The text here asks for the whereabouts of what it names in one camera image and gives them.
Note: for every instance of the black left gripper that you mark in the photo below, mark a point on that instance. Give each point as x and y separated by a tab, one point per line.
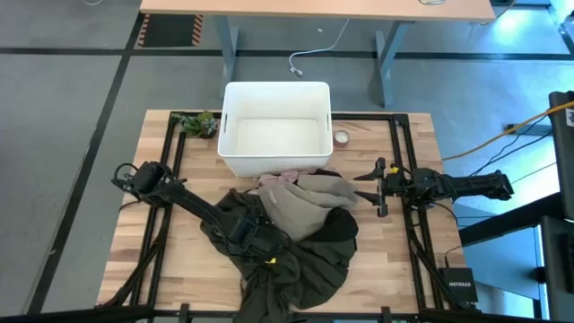
255	242

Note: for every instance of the wooden desk with grey legs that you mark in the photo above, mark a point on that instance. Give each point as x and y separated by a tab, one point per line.
314	9

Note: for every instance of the pink garment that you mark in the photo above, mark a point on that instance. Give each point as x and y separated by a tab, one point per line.
273	178

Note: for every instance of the black equipment cabinet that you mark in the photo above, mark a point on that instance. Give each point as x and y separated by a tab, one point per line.
562	143

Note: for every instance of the black Netgear network switch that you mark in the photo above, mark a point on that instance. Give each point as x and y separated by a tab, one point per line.
458	285

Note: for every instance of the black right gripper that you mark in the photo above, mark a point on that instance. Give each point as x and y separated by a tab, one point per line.
394	186

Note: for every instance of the beige khaki garment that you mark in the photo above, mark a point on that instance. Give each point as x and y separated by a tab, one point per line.
296	211

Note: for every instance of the black garment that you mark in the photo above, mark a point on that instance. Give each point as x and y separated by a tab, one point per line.
336	226

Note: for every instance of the black aluminium table frame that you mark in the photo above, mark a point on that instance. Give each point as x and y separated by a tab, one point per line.
359	116

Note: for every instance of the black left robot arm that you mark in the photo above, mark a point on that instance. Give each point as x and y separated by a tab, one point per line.
188	202

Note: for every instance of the small potted green plant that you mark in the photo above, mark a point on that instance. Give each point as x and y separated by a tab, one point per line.
199	124

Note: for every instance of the black mat with hazard stripes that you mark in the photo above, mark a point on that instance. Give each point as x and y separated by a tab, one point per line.
170	30

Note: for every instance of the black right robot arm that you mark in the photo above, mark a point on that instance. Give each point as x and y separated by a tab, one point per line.
471	185

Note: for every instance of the white perforated plastic basket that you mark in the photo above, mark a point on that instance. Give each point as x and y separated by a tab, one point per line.
275	134

